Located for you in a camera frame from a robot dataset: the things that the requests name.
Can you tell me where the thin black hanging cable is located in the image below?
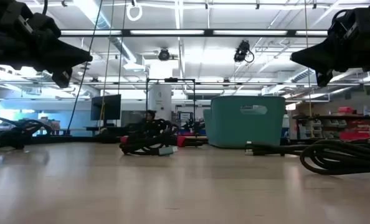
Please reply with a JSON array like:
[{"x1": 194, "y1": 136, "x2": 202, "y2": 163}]
[{"x1": 117, "y1": 0, "x2": 127, "y2": 96}]

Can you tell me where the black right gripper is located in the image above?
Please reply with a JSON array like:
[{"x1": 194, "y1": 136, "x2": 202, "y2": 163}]
[{"x1": 290, "y1": 0, "x2": 370, "y2": 88}]

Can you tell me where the dark storage shelf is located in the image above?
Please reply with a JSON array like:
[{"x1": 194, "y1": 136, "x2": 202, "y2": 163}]
[{"x1": 292, "y1": 114, "x2": 370, "y2": 141}]

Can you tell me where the black USB-C cable red tie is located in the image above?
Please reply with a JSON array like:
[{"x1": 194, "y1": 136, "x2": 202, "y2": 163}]
[{"x1": 176, "y1": 134, "x2": 209, "y2": 148}]

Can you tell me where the red boxes stack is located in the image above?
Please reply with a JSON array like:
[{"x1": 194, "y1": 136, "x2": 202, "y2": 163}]
[{"x1": 338, "y1": 106, "x2": 370, "y2": 141}]

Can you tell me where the black overhead camera with cable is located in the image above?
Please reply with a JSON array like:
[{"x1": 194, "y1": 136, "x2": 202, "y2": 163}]
[{"x1": 233, "y1": 39, "x2": 255, "y2": 64}]

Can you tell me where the white cylindrical column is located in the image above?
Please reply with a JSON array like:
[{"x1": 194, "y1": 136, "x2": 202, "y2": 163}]
[{"x1": 148, "y1": 83, "x2": 173, "y2": 122}]

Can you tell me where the teal plastic bin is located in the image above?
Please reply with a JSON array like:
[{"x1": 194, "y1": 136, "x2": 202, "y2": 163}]
[{"x1": 202, "y1": 95, "x2": 287, "y2": 149}]

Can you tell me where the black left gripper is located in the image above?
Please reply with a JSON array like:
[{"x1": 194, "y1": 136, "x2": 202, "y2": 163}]
[{"x1": 0, "y1": 0, "x2": 93, "y2": 89}]

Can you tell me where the white hanging ring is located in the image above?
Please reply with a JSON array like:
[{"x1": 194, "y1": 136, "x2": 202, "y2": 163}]
[{"x1": 125, "y1": 1, "x2": 143, "y2": 22}]

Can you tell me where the black monitor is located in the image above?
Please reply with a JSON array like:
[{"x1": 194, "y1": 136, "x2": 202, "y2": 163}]
[{"x1": 90, "y1": 94, "x2": 122, "y2": 122}]

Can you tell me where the person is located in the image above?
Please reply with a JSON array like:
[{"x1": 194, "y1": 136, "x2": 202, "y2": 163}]
[{"x1": 142, "y1": 109, "x2": 158, "y2": 124}]

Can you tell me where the round black overhead camera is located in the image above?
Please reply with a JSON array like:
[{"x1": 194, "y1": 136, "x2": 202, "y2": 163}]
[{"x1": 158, "y1": 47, "x2": 171, "y2": 62}]

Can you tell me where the black metal frame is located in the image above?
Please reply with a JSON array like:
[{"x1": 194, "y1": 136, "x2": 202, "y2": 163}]
[{"x1": 145, "y1": 77, "x2": 197, "y2": 127}]

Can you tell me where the small framed screen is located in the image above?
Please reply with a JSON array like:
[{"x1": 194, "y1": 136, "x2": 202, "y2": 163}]
[{"x1": 178, "y1": 111, "x2": 192, "y2": 123}]

